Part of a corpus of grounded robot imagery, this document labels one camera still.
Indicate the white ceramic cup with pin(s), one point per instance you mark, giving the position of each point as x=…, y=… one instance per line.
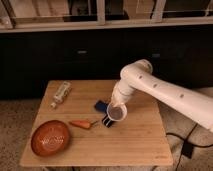
x=116, y=113

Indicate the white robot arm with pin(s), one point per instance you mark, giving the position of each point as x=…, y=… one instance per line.
x=138, y=76

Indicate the orange ceramic bowl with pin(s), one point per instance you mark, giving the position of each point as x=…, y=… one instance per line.
x=50, y=138

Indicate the orange carrot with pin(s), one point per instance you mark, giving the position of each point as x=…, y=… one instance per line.
x=84, y=124

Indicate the wooden table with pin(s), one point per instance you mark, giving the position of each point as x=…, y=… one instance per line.
x=138, y=140

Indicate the dark cabinet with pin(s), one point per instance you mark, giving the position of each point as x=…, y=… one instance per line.
x=28, y=61

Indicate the blue handled lint brush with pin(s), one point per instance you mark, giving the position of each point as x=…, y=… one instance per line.
x=102, y=107

